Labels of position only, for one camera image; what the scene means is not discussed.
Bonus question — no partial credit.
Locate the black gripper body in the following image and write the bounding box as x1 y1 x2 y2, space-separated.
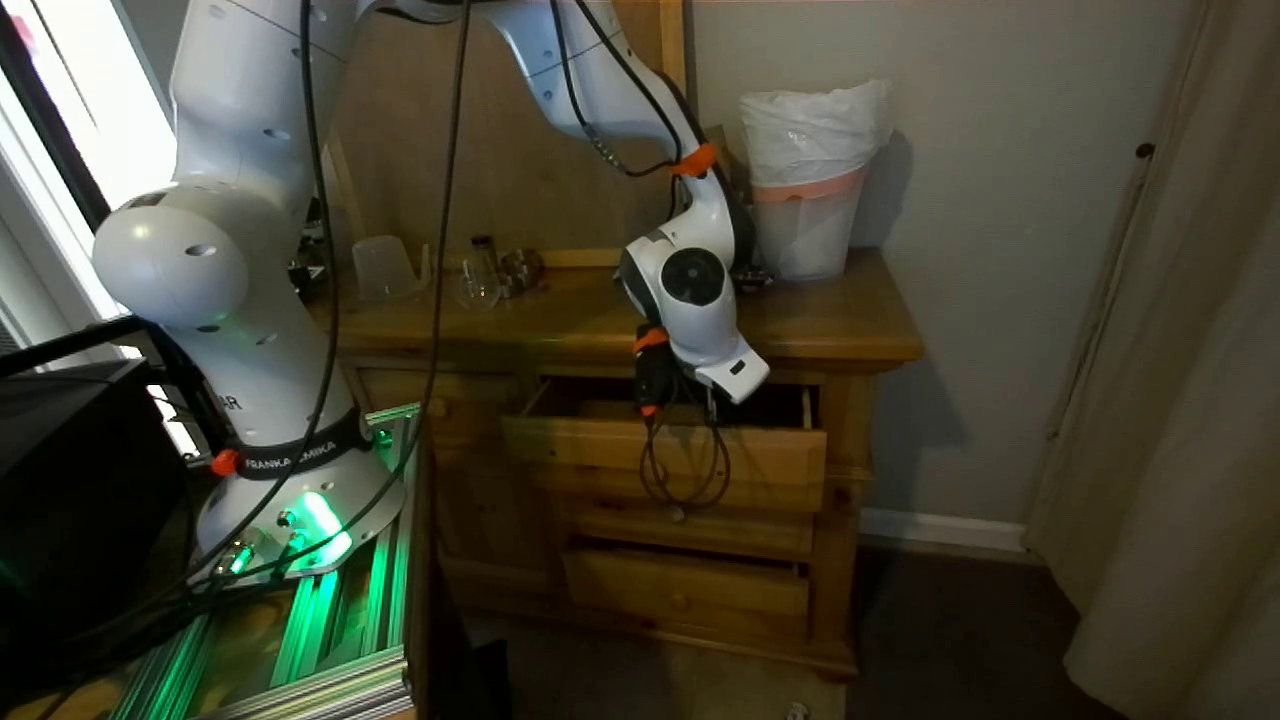
670 354 733 428

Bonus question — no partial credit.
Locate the wooden drawer with round knob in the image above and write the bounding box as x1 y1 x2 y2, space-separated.
496 374 832 518
565 491 821 562
560 540 815 650

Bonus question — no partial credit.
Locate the wooden dresser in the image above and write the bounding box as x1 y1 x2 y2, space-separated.
309 249 927 720

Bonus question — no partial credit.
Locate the white bin with plastic bag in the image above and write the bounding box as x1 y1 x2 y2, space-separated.
738 76 902 287

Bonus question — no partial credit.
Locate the clear stemless glass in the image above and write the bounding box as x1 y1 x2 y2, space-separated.
457 243 510 314

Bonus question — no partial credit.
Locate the wooden dresser cabinet door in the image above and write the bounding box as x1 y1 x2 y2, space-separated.
356 367 540 590

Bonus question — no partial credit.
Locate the white baseboard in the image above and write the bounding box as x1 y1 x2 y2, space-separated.
855 505 1038 562

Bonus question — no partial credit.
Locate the grey translucent plastic cup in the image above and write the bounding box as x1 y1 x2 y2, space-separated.
348 233 433 303

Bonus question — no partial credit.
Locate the wooden back board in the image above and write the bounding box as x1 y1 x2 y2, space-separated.
318 0 695 273

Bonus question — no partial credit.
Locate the beige curtain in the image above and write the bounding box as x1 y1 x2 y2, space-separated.
1019 0 1280 720

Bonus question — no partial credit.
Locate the black box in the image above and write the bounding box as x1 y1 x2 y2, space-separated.
0 323 210 676

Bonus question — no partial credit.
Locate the black metal stand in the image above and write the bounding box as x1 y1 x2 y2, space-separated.
0 4 181 382

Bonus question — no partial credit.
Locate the aluminium frame robot table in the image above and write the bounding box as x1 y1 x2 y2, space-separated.
0 403 433 720

